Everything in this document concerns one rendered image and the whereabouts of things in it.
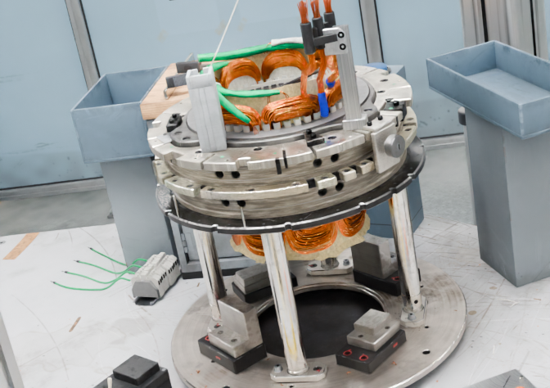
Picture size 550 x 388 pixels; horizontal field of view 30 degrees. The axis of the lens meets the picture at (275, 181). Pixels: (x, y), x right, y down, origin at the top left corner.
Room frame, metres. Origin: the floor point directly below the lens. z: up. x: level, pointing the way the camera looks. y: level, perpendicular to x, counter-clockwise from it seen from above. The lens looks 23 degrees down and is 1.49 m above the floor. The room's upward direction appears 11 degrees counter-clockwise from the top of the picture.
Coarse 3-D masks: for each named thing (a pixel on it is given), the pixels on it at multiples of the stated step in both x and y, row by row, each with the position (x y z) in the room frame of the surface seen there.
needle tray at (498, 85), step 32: (448, 64) 1.35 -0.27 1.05; (480, 64) 1.36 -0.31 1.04; (512, 64) 1.33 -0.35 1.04; (544, 64) 1.25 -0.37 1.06; (448, 96) 1.29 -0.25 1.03; (480, 96) 1.20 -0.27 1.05; (512, 96) 1.25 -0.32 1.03; (544, 96) 1.23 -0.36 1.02; (480, 128) 1.24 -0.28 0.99; (512, 128) 1.13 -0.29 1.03; (544, 128) 1.12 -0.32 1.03; (480, 160) 1.25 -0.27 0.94; (512, 160) 1.19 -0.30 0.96; (544, 160) 1.20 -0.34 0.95; (480, 192) 1.26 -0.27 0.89; (512, 192) 1.19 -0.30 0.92; (544, 192) 1.20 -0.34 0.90; (480, 224) 1.27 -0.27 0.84; (512, 224) 1.18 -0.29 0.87; (544, 224) 1.20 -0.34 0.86; (480, 256) 1.28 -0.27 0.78; (512, 256) 1.19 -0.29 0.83; (544, 256) 1.19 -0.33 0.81
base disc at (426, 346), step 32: (320, 288) 1.26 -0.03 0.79; (352, 288) 1.24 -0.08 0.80; (448, 288) 1.18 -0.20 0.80; (192, 320) 1.22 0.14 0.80; (448, 320) 1.10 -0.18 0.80; (192, 352) 1.14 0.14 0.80; (416, 352) 1.05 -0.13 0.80; (448, 352) 1.04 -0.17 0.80; (192, 384) 1.07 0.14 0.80; (224, 384) 1.06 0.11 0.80; (256, 384) 1.04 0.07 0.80; (288, 384) 1.03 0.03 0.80; (320, 384) 1.02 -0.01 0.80; (352, 384) 1.01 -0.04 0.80; (384, 384) 0.99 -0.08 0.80
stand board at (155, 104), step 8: (168, 72) 1.52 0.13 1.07; (176, 72) 1.51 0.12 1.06; (160, 80) 1.48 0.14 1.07; (152, 88) 1.45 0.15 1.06; (160, 88) 1.44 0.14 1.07; (176, 88) 1.43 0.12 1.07; (184, 88) 1.42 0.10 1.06; (152, 96) 1.41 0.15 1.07; (160, 96) 1.41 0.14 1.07; (176, 96) 1.39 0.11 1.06; (184, 96) 1.38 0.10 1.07; (144, 104) 1.38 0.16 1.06; (152, 104) 1.38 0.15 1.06; (160, 104) 1.38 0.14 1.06; (168, 104) 1.38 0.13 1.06; (144, 112) 1.38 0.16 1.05; (152, 112) 1.38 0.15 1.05; (160, 112) 1.38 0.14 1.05
